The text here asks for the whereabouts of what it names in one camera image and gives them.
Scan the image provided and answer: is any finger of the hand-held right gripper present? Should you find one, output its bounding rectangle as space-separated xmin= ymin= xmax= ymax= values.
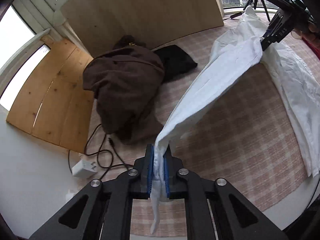
xmin=260 ymin=10 xmax=285 ymax=43
xmin=260 ymin=17 xmax=294 ymax=52

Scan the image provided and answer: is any white shirt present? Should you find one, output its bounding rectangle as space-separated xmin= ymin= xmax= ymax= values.
xmin=150 ymin=5 xmax=320 ymax=235

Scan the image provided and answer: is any red cloth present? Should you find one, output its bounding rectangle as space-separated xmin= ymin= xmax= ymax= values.
xmin=301 ymin=37 xmax=320 ymax=58

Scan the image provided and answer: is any person's right hand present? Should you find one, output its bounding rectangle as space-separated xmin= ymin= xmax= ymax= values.
xmin=292 ymin=22 xmax=320 ymax=39

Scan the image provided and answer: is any light wooden board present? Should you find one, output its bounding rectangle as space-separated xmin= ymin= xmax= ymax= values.
xmin=60 ymin=0 xmax=225 ymax=58

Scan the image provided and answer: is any black tripod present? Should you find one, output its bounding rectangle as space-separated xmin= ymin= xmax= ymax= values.
xmin=243 ymin=0 xmax=272 ymax=22

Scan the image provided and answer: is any white window frame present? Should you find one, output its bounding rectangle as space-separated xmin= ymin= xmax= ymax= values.
xmin=0 ymin=0 xmax=278 ymax=105

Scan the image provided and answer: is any brown hoodie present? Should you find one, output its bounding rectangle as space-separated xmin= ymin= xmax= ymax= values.
xmin=82 ymin=34 xmax=165 ymax=146

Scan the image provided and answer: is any pine wood plank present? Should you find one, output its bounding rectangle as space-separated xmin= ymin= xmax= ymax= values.
xmin=5 ymin=34 xmax=97 ymax=153

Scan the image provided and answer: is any black folded cloth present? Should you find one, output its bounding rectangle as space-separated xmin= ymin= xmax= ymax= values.
xmin=153 ymin=44 xmax=198 ymax=83

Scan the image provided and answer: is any black charger cable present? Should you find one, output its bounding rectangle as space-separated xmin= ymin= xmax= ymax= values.
xmin=68 ymin=123 xmax=135 ymax=176

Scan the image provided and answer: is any white charger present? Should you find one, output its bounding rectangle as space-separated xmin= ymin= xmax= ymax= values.
xmin=72 ymin=160 xmax=98 ymax=178

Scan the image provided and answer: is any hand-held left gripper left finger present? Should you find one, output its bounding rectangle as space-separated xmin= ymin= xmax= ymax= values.
xmin=29 ymin=144 xmax=153 ymax=240

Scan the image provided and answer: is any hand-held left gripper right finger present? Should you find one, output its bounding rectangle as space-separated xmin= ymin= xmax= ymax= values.
xmin=164 ymin=145 xmax=290 ymax=240

